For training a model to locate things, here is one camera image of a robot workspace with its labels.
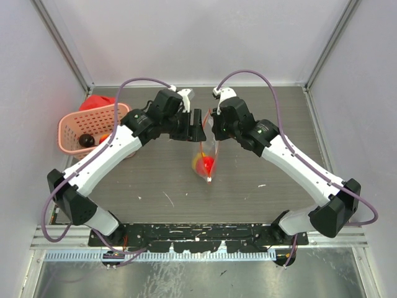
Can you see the clear zip top bag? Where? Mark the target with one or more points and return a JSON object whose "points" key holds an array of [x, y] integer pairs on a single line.
{"points": [[210, 147]]}

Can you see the white slotted cable duct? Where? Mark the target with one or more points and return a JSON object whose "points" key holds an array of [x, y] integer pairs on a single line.
{"points": [[103, 256]]}

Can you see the yellow toy pear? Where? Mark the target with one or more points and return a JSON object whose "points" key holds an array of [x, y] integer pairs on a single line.
{"points": [[196, 159]]}

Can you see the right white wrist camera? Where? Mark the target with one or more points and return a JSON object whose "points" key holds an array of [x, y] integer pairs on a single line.
{"points": [[221, 95]]}

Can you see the dark brown toy fruit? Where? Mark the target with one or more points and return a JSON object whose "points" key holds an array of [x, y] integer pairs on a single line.
{"points": [[86, 140]]}

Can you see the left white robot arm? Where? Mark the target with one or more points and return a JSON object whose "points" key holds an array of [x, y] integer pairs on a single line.
{"points": [[71, 188]]}

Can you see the red toy apple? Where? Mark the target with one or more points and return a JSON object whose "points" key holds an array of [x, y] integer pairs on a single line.
{"points": [[205, 166]]}

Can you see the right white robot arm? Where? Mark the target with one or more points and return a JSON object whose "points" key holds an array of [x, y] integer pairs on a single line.
{"points": [[335, 199]]}

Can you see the pink plastic basket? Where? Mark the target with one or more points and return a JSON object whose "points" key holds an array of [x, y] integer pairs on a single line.
{"points": [[95, 122]]}

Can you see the red cloth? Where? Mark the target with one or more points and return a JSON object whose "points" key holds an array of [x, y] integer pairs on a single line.
{"points": [[96, 101]]}

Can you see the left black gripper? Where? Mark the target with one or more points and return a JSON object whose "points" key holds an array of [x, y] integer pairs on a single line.
{"points": [[191, 133]]}

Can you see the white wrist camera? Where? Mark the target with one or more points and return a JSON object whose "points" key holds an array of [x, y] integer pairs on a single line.
{"points": [[187, 95], [221, 95]]}

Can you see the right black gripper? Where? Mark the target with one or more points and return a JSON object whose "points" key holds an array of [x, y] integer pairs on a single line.
{"points": [[220, 136]]}

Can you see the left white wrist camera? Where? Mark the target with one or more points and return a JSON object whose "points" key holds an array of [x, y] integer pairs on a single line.
{"points": [[187, 95]]}

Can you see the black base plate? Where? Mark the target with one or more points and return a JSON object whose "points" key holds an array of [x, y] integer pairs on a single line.
{"points": [[199, 238]]}

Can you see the red yellow toy mango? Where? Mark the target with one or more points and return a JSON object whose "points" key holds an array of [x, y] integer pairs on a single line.
{"points": [[103, 138]]}

